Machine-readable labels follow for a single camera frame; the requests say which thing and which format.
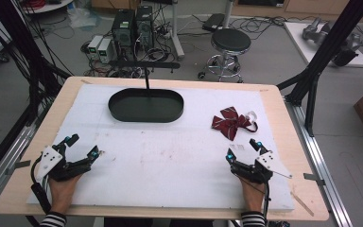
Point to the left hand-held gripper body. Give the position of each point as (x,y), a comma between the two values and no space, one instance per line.
(52,159)

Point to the black round stool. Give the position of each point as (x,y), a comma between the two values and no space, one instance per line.
(230,42)

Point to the white round table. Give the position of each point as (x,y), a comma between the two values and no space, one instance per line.
(48,5)

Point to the dark red striped bow tie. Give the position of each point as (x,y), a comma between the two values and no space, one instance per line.
(231,123)

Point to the white floor board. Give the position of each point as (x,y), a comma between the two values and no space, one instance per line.
(299,41)

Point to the black computer tower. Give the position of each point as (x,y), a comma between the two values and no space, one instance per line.
(145,26)
(123,28)

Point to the thin wooden stick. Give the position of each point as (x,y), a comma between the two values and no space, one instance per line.
(302,204)

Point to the black metal frame post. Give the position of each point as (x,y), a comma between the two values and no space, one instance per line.
(324,53)

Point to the black oval tray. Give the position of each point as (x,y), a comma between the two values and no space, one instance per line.
(145,107)

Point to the aluminium rail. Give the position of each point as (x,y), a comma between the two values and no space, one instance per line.
(321,164)
(3,167)

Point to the person's left hand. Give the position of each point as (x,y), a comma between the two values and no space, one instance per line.
(63,192)

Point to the white table leg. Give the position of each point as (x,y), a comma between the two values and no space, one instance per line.
(177,34)

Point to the person's right hand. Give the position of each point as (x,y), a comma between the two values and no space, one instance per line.
(252,195)

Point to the grey metal clamp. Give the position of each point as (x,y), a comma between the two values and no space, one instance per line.
(314,178)
(18,166)

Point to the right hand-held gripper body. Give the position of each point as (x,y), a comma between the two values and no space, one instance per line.
(258,168)

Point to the flat black box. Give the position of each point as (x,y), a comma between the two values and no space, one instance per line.
(213,22)

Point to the white power supply unit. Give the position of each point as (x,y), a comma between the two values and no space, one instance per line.
(94,45)
(105,50)

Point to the white foam mat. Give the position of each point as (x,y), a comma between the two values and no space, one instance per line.
(157,164)

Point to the grey robot part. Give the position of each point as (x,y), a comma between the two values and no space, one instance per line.
(343,44)

